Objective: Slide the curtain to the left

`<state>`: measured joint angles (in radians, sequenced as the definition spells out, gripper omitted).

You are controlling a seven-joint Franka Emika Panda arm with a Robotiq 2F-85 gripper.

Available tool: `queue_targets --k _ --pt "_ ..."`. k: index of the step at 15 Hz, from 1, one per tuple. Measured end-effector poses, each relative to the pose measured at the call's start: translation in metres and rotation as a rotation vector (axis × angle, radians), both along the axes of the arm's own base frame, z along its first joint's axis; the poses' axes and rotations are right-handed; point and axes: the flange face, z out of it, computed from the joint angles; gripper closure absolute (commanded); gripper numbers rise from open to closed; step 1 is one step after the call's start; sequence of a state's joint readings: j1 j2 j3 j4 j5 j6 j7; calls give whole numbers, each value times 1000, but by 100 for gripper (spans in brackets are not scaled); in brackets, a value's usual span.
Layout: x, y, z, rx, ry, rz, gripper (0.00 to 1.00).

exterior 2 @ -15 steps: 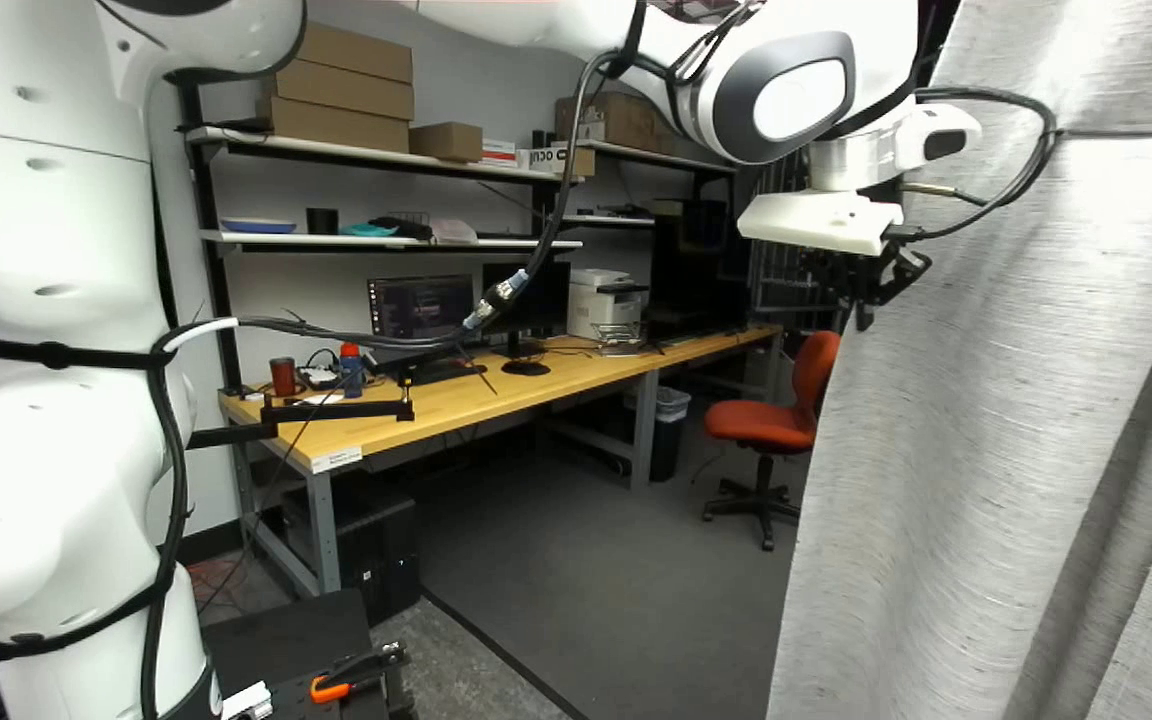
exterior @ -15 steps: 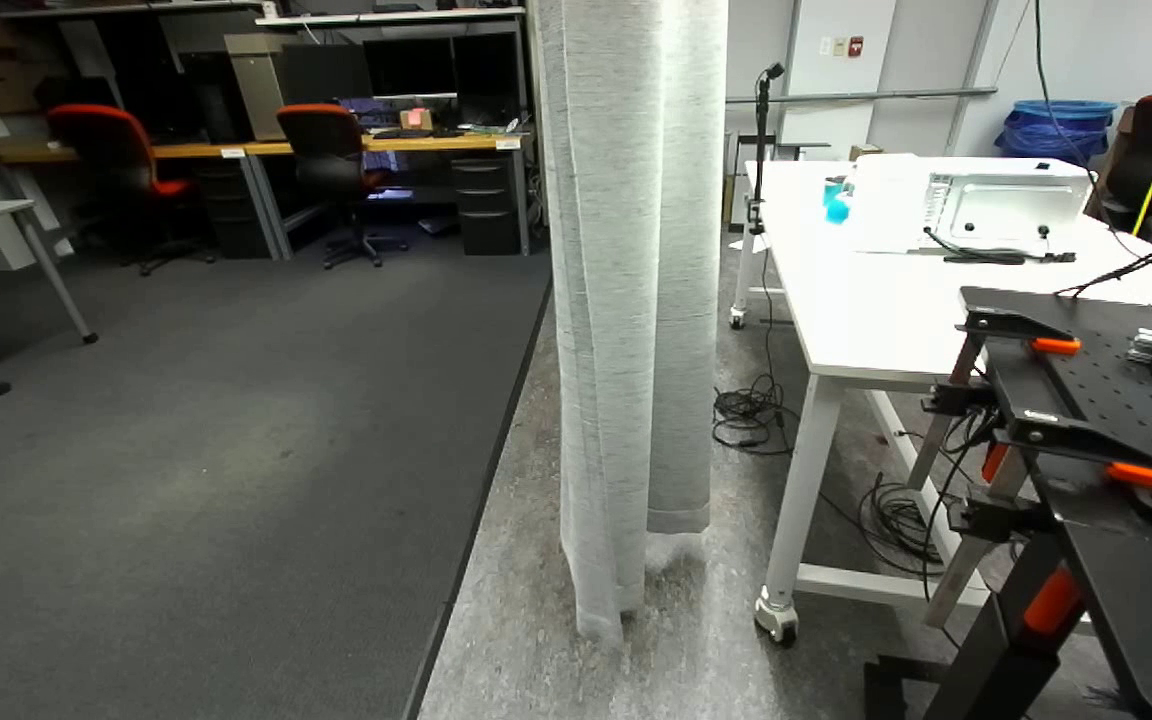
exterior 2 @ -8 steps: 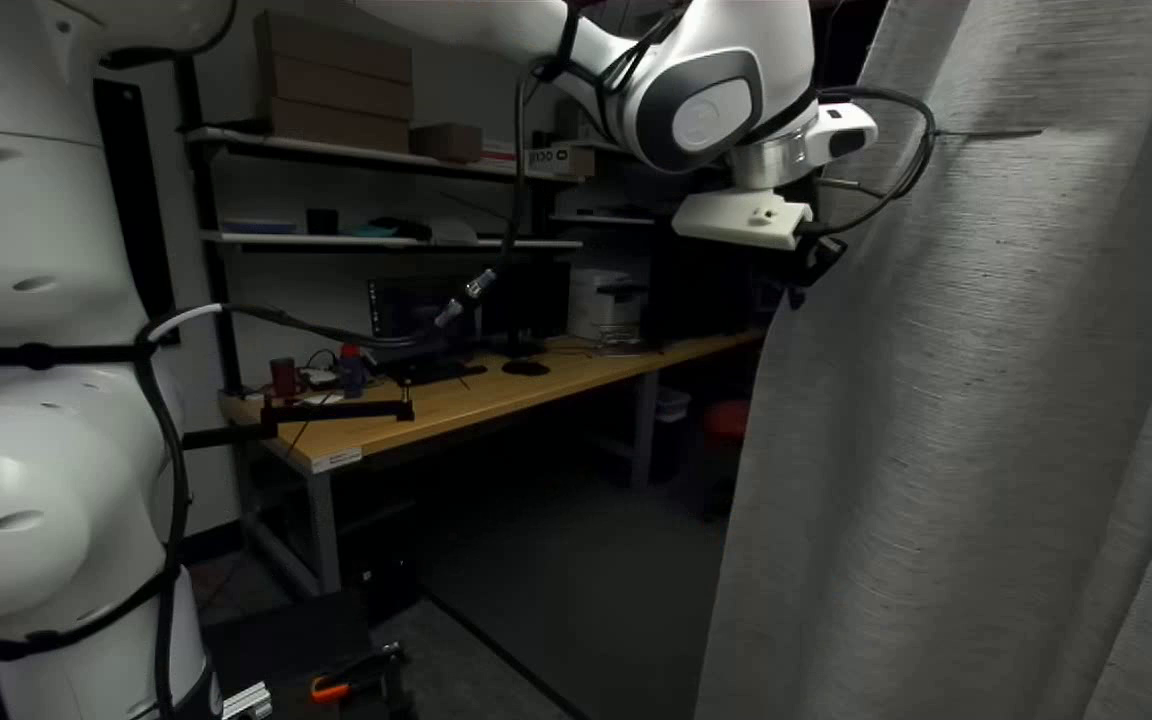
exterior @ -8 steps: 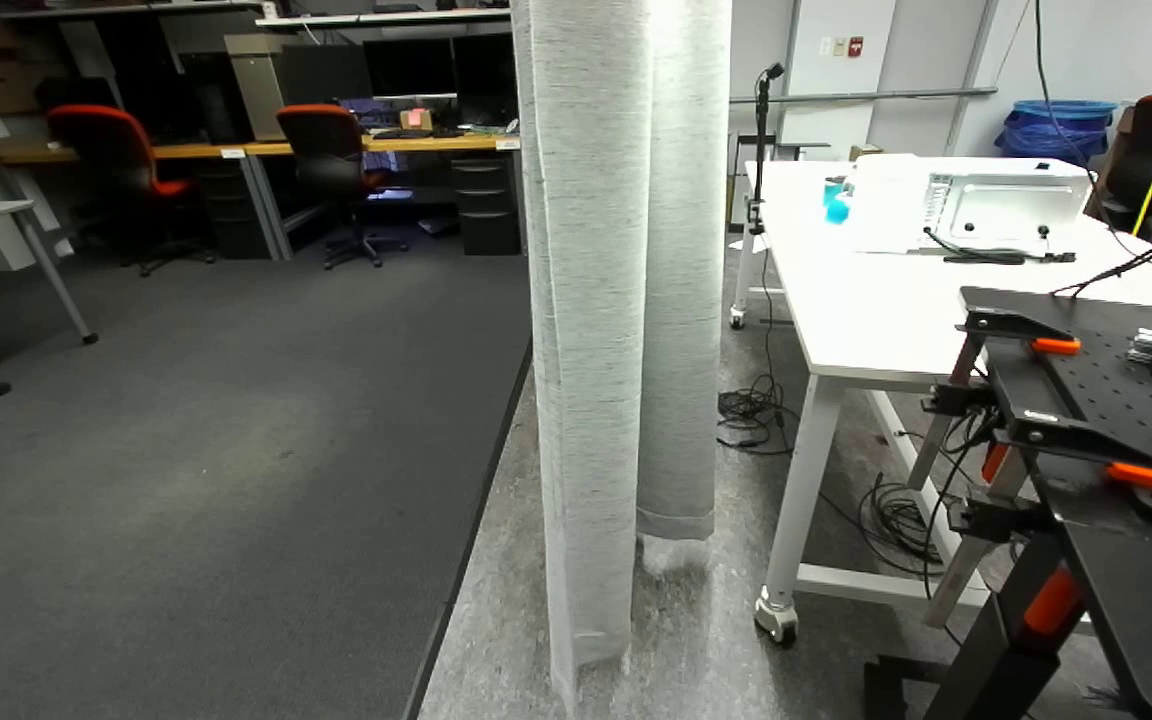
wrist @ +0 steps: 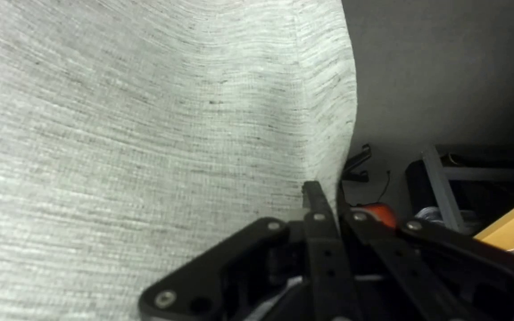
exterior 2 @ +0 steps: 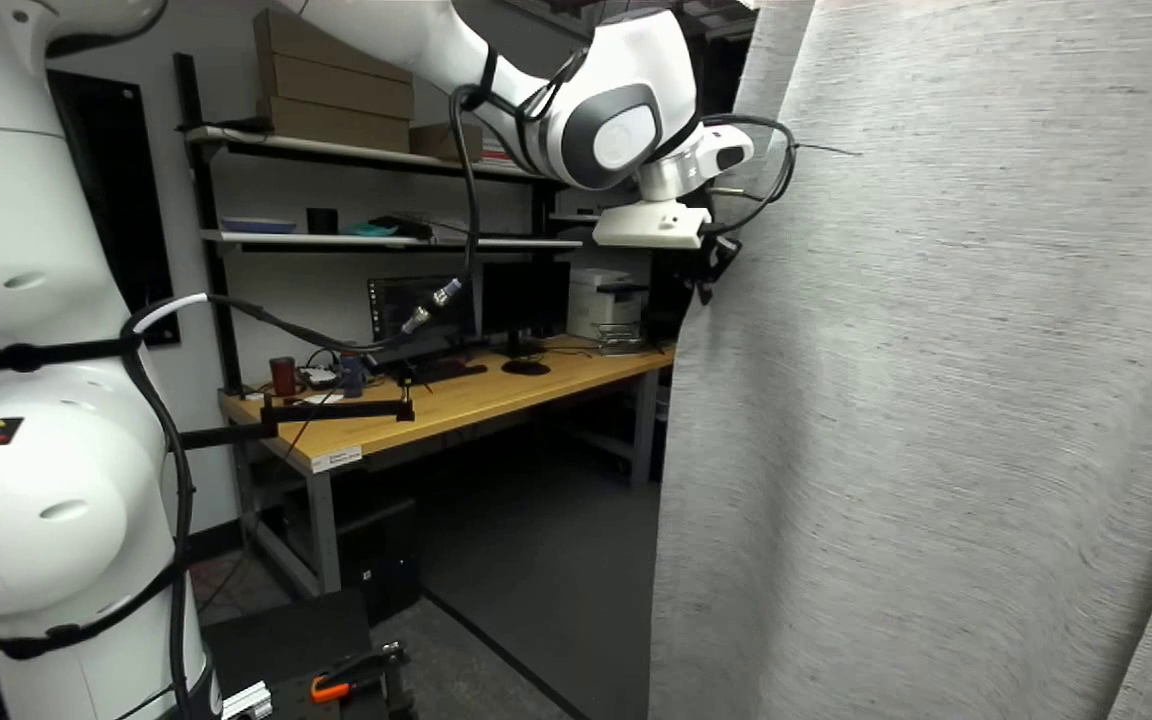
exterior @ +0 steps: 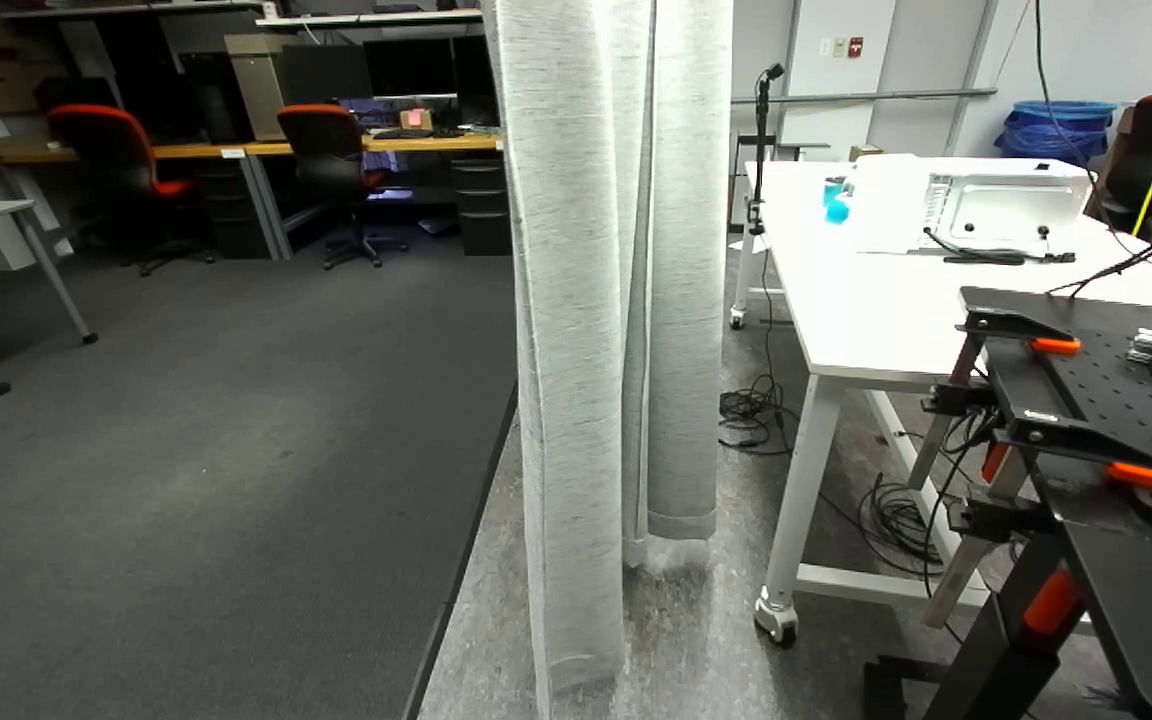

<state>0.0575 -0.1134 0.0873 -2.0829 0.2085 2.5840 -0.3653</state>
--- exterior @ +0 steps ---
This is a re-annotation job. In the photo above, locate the white metal box device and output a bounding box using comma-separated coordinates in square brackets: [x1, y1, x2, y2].
[920, 154, 1095, 255]

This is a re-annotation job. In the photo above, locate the white work table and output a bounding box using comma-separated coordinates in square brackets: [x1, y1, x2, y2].
[731, 150, 1152, 649]

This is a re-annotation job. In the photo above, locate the black orange clamp stand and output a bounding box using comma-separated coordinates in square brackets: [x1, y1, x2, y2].
[954, 285, 1152, 720]

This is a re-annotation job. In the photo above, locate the long wooden top desk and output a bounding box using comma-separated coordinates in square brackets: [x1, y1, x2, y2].
[0, 122, 507, 264]

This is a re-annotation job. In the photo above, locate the red office chair high back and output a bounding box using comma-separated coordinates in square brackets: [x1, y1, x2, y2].
[45, 101, 204, 275]

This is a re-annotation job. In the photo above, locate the black cable coil under table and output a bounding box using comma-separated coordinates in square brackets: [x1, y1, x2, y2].
[850, 469, 954, 581]

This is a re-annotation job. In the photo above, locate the black tool with cable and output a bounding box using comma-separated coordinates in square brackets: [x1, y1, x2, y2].
[920, 223, 1080, 267]

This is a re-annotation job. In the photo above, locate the black clamp orange handle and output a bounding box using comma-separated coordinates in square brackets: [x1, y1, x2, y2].
[922, 305, 1088, 420]
[996, 403, 1152, 498]
[864, 490, 1088, 720]

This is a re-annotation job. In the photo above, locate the thin black cable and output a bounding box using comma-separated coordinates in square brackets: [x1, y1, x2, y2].
[1039, 196, 1152, 298]

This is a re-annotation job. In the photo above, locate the grey wall rail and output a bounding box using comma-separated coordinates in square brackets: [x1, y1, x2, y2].
[731, 83, 999, 108]

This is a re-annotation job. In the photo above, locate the blue liquid bottle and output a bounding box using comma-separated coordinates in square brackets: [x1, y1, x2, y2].
[820, 170, 856, 226]

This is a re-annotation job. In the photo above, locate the black floor cable bundle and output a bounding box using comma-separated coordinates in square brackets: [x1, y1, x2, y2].
[715, 377, 802, 461]

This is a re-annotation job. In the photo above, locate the blue plastic bin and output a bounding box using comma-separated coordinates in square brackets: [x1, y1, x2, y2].
[993, 95, 1121, 170]

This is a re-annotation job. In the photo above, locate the computer monitor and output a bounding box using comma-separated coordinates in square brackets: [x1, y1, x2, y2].
[337, 86, 464, 140]

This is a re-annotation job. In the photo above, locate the grey overhead shelf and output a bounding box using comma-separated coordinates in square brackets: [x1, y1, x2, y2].
[0, 0, 499, 32]

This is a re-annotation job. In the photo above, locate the white-grey fabric curtain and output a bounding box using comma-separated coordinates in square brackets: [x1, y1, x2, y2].
[487, 0, 741, 720]

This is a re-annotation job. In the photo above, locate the black microphone stand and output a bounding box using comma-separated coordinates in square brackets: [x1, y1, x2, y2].
[743, 56, 791, 239]

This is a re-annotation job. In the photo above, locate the black drawer cabinet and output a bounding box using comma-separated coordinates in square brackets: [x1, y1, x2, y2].
[449, 147, 517, 260]

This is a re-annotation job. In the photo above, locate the dark office chair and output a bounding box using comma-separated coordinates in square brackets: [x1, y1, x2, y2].
[1082, 86, 1152, 271]
[273, 101, 395, 271]

